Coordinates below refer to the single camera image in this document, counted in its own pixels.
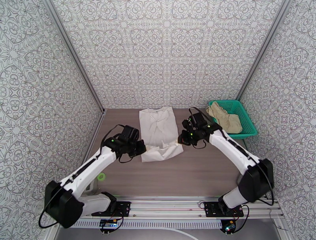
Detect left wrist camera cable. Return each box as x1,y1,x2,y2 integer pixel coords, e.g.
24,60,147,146
38,124,135,229

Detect white slotted cable duct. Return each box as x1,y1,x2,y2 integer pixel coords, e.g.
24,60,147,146
59,220,223,229

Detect white curved cable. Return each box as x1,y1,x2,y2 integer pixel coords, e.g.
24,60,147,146
162,228,199,240

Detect aluminium corner post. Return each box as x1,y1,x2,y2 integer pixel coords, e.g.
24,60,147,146
235,0,290,100
42,0,106,113

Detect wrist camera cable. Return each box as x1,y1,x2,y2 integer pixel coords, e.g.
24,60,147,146
38,124,135,229
188,106,275,206

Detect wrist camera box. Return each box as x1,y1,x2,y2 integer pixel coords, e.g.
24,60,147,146
188,112,207,127
120,125,140,142

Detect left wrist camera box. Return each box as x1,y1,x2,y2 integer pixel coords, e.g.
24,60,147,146
120,125,140,142

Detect aluminium mounting rail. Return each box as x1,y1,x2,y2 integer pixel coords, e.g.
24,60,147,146
52,196,284,222

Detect beige elastic-waist shorts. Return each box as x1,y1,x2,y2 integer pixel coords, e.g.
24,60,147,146
206,101,243,135

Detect white t-shirt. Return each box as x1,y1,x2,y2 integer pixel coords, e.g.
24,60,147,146
139,106,184,163

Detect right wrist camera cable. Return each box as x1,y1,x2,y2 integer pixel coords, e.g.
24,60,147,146
188,106,275,206

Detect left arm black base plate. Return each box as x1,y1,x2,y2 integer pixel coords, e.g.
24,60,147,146
91,201,132,218

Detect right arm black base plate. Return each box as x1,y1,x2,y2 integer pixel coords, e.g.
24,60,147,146
204,201,245,218

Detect grey small box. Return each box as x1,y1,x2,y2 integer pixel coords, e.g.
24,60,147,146
85,182,97,196

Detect green plastic laundry basket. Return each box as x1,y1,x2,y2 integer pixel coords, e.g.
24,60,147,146
208,99,259,140

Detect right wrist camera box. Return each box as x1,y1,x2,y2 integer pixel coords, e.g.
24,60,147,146
188,112,207,127

